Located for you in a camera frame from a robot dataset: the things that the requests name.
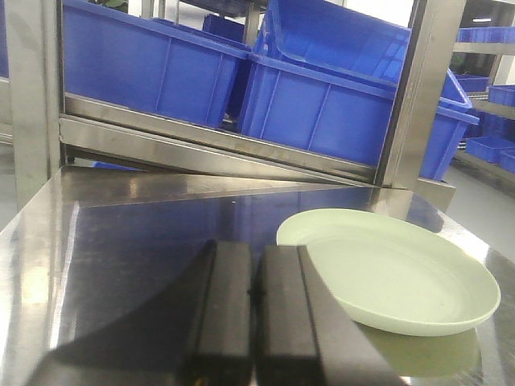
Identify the blue plastic bin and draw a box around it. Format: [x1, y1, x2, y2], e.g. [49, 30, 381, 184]
[63, 1, 250, 127]
[237, 51, 480, 180]

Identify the background shelf with bins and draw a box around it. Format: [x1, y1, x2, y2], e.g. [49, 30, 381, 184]
[454, 27, 514, 175]

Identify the blue plastic bin right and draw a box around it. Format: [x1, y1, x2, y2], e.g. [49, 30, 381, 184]
[237, 51, 480, 180]

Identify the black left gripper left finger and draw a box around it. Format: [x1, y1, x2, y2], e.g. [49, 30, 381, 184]
[27, 240, 253, 385]

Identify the light green plate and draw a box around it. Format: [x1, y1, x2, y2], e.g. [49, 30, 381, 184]
[276, 208, 501, 337]

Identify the tilted blue bin inside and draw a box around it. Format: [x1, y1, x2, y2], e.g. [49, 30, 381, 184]
[253, 1, 410, 84]

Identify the blue plastic bin left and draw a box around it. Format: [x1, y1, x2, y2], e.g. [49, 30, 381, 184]
[63, 1, 250, 127]

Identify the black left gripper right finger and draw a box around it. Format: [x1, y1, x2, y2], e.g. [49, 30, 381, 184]
[256, 245, 404, 385]

